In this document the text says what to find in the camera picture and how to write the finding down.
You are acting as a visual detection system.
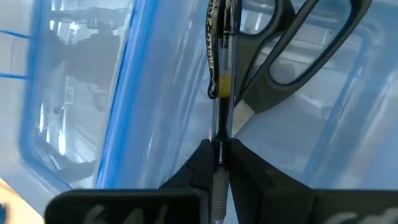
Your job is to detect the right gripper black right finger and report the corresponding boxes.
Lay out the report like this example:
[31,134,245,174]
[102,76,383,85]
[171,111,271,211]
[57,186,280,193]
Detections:
[229,138,398,224]

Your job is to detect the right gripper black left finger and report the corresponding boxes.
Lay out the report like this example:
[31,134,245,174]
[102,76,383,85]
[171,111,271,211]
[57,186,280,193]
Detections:
[45,138,216,224]

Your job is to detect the black clear-barrel gel pen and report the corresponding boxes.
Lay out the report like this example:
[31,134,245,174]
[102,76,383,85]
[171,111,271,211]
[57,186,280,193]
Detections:
[206,0,244,224]

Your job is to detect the black-handled scissors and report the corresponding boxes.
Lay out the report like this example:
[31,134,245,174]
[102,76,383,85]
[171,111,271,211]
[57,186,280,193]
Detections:
[232,0,373,135]

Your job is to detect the blue translucent plastic supply box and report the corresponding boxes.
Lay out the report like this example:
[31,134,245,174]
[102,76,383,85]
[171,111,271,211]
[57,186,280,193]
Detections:
[0,0,398,218]

